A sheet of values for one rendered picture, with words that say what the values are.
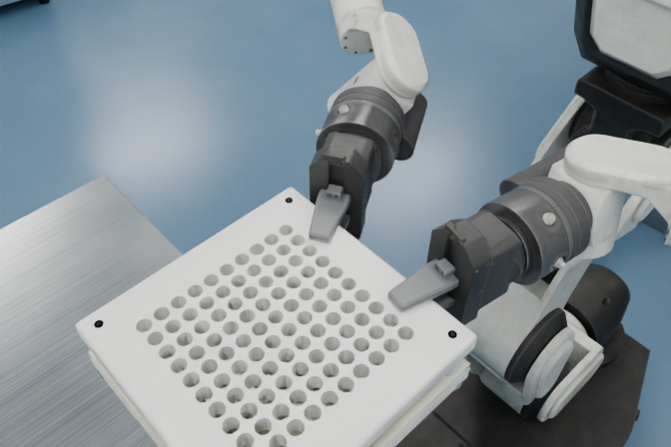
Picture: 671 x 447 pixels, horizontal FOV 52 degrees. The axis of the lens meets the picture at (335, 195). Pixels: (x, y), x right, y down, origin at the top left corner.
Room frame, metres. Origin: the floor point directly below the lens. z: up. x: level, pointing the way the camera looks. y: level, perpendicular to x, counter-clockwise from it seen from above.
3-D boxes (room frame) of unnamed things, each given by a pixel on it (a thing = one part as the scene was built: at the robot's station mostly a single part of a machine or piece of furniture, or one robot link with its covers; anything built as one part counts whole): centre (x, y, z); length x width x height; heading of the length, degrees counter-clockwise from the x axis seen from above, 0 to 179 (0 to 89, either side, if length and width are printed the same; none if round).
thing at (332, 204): (0.45, 0.01, 1.07); 0.06 x 0.03 x 0.02; 165
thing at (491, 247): (0.42, -0.15, 1.05); 0.12 x 0.10 x 0.13; 125
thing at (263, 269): (0.32, 0.05, 1.05); 0.25 x 0.24 x 0.02; 43
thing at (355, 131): (0.54, -0.01, 1.05); 0.12 x 0.10 x 0.13; 165
